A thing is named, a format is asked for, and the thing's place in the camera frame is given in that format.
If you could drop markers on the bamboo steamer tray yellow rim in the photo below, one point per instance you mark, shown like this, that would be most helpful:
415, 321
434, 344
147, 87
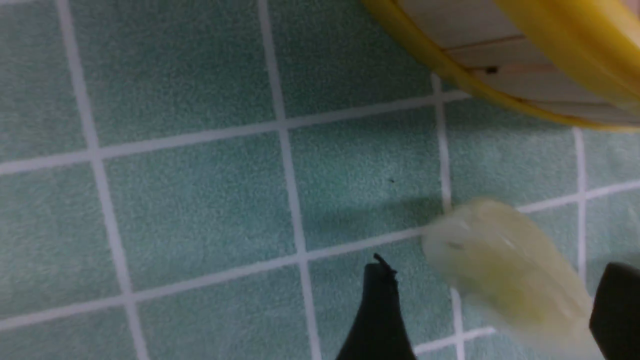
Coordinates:
573, 62

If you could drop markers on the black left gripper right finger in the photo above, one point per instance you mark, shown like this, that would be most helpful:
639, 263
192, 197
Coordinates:
615, 318

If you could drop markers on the green checkered tablecloth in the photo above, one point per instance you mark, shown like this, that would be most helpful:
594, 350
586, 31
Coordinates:
206, 180

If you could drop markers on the pale toy dumpling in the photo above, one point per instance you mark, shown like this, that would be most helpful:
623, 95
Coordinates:
510, 270

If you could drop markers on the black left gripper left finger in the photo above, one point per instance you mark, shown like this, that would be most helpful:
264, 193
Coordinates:
378, 331

